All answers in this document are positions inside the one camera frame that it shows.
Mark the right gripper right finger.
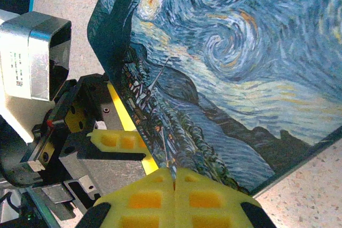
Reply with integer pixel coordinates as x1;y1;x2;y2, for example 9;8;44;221
174;167;277;228

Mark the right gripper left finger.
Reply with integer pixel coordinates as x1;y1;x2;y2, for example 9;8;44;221
77;168;176;228

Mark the starry night tin box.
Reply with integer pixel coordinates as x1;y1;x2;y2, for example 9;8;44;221
87;0;342;196

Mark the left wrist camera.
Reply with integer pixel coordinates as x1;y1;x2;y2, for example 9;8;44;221
0;11;73;143

